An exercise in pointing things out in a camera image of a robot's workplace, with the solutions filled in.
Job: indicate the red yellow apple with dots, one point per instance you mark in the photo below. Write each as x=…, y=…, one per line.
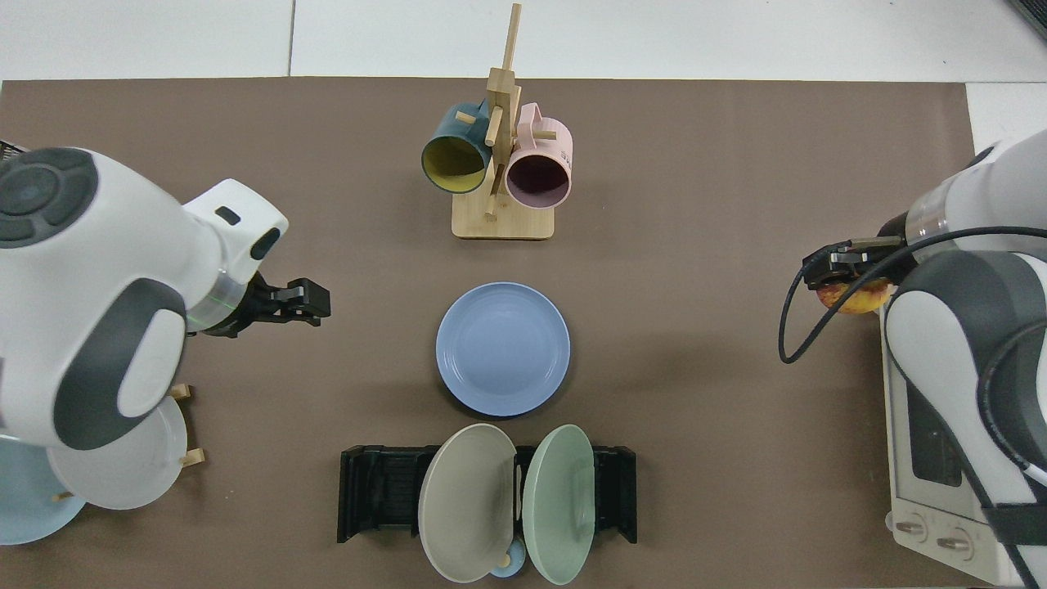
x=859, y=301

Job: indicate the wooden plate stand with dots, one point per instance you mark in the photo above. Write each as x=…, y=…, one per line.
x=194, y=458

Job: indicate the black dish rack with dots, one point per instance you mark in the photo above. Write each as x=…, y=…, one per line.
x=380, y=491

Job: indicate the grey plate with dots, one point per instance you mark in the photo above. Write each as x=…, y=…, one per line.
x=131, y=474

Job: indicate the beige plate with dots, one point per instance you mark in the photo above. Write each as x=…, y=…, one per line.
x=466, y=503

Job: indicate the light blue plate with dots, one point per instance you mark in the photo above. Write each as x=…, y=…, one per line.
x=33, y=507

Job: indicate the pale green plate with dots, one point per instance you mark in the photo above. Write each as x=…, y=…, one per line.
x=560, y=503

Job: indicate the dark blue cup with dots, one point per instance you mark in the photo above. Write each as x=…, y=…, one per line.
x=454, y=164

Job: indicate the brown table cloth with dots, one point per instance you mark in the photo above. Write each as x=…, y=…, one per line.
x=654, y=368

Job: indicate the wooden cup stand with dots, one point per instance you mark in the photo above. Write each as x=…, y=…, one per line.
x=503, y=221

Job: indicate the pink cup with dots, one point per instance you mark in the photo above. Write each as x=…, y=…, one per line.
x=536, y=176

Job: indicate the pale toaster oven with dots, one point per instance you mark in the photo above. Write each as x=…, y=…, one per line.
x=932, y=511

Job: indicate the black flat object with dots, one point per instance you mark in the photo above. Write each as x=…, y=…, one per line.
x=1035, y=12

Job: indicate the small blue round thing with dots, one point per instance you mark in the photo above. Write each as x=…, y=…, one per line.
x=507, y=570

